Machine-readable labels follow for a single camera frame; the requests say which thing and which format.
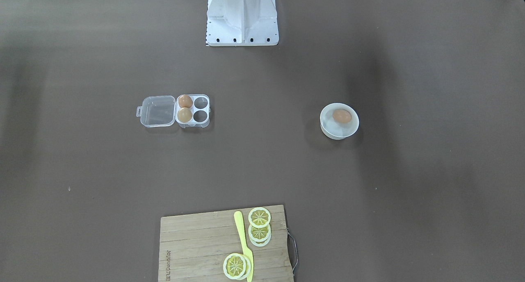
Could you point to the clear plastic egg box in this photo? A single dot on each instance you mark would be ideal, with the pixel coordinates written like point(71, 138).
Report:
point(161, 111)

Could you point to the brown egg from bowl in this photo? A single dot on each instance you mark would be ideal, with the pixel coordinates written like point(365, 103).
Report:
point(342, 116)

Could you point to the brown egg front cell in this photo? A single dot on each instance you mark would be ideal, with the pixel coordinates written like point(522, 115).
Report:
point(184, 115)

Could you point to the brown egg cell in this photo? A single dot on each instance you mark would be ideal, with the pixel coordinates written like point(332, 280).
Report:
point(185, 101)
point(184, 115)

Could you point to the brown egg back cell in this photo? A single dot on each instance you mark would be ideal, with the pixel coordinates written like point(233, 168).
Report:
point(185, 101)

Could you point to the white ceramic bowl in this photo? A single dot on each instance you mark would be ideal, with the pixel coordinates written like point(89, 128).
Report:
point(338, 131)

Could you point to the yellow plastic knife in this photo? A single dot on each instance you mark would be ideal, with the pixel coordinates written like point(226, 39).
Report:
point(239, 222)

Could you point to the bamboo cutting board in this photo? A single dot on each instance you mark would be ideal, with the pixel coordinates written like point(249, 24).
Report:
point(193, 247)

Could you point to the lemon slice by knife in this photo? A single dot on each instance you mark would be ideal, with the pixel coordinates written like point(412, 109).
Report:
point(237, 266)

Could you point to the lemon slice near handle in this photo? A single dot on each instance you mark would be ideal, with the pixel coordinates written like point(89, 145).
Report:
point(259, 217)

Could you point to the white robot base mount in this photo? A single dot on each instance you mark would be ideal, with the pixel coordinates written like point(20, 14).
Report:
point(242, 23)

